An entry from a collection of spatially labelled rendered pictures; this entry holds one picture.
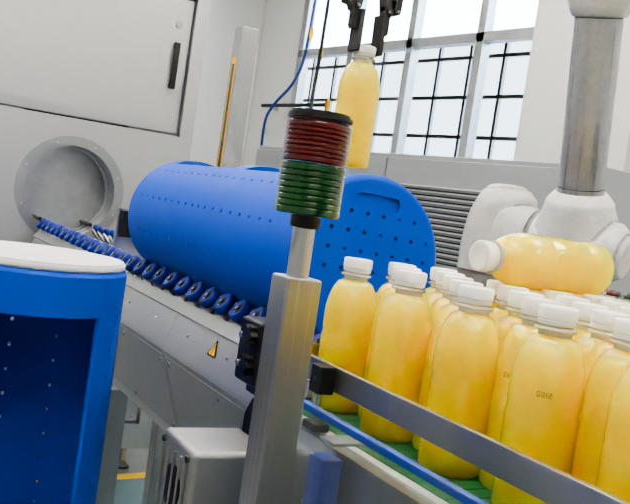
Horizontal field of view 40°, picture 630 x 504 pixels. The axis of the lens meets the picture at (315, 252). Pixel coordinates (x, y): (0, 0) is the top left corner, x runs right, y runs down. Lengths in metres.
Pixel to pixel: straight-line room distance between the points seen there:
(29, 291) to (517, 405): 0.70
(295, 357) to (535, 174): 2.45
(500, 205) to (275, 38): 5.24
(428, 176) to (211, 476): 2.65
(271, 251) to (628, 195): 2.03
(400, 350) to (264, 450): 0.27
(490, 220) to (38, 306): 1.14
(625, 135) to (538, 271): 3.13
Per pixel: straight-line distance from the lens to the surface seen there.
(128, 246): 2.58
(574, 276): 1.17
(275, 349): 0.84
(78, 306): 1.30
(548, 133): 4.50
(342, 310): 1.16
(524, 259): 1.11
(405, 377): 1.06
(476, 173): 3.42
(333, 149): 0.82
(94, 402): 1.36
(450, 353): 0.96
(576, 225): 1.96
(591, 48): 1.95
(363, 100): 1.49
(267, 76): 7.15
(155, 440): 2.40
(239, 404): 1.48
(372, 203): 1.41
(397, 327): 1.05
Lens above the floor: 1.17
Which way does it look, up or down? 3 degrees down
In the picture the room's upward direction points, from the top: 8 degrees clockwise
